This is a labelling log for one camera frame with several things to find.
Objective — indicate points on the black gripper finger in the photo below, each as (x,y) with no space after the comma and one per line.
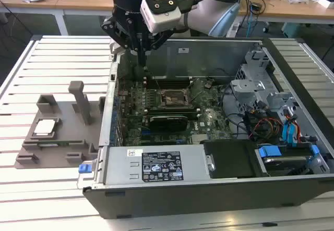
(112,29)
(160,40)

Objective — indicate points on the silver CPU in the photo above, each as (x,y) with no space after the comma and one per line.
(45,126)

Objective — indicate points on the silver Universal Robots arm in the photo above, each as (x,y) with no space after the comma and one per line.
(198,16)

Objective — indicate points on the CPU socket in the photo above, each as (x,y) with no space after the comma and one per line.
(172,101)

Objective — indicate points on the black cylinder part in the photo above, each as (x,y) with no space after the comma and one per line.
(138,74)

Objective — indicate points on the RAM stick with white label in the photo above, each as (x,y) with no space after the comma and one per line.
(172,80)

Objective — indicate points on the round coin battery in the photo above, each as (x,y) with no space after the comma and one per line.
(208,84)

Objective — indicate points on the white power strip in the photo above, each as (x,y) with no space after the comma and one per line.
(233,31)

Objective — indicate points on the black RAM stick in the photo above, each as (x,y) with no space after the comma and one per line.
(191,113)

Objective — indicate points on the black graphics card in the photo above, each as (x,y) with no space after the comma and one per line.
(168,124)

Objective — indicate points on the green motherboard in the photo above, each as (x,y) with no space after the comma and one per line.
(214,105)

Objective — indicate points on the silver metal drive cage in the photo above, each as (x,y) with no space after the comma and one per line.
(245,86)

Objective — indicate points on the small black adapter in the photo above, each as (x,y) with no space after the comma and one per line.
(255,7)

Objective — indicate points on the silver chip heatsink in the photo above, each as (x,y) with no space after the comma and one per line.
(199,138)

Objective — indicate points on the black caster wheel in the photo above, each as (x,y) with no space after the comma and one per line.
(265,29)

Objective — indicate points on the grey parts rack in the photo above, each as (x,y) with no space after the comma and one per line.
(68,137)

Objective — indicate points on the long wooden desk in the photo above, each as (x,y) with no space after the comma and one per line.
(287,10)

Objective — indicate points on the silver power supply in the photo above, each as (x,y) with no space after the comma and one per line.
(120,168)

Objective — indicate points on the teal box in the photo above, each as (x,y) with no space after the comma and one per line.
(295,29)

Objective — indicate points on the black plastic shroud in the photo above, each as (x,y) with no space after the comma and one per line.
(229,160)

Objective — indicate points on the blue case latch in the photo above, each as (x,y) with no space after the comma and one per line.
(84,169)

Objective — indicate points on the black open PC case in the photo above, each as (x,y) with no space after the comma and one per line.
(208,199)

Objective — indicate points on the white open box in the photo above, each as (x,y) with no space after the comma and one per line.
(326,3)

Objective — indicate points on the hard disk in blue carrier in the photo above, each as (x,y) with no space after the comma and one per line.
(284,163)

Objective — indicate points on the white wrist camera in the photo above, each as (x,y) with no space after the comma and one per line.
(161,19)

